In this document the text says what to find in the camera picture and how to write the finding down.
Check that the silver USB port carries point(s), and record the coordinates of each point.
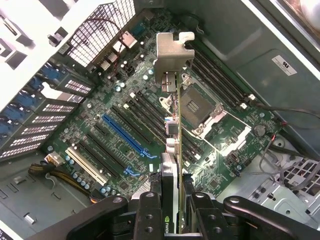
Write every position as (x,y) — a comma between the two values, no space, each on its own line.
(112,57)
(105,65)

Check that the silver socket cover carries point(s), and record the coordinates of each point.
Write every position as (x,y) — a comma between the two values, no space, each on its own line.
(235,147)

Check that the black power connector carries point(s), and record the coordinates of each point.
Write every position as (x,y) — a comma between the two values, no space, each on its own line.
(96,196)

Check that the CPU socket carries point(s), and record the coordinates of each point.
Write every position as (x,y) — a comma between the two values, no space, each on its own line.
(195,105)

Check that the short black expansion slot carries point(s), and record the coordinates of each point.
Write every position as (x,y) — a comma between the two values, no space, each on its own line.
(100,128)

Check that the black RAM slot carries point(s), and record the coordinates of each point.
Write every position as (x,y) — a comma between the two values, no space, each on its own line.
(225,70)
(160,110)
(150,116)
(155,112)
(215,80)
(222,73)
(218,77)

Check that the black open PC case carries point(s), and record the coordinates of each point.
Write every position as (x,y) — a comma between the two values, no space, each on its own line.
(225,30)

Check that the silver ethernet port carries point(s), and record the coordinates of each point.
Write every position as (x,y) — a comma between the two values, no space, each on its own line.
(130,40)

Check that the blue expansion slot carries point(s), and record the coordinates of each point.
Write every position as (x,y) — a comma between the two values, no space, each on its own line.
(123,133)

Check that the green motherboard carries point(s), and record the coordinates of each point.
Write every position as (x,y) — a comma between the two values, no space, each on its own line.
(140,75)

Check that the blue card retention clip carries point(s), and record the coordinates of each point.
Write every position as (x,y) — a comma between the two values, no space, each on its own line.
(13,113)
(26,100)
(37,83)
(53,72)
(5,130)

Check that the silver video port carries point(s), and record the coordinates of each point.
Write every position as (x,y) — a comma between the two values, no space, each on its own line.
(118,47)

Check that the white power connector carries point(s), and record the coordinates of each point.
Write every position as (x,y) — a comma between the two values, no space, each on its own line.
(54,159)

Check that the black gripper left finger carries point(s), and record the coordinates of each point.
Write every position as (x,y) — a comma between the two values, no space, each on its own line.
(147,215)

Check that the white expansion slot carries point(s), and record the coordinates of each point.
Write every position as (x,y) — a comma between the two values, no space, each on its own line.
(86,166)

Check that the silver drive cage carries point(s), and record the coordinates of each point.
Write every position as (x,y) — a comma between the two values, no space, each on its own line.
(275,197)

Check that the coin cell battery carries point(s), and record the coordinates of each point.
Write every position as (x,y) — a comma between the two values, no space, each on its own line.
(258,130)

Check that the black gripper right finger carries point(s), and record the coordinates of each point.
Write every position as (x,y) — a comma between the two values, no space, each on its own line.
(210,220)

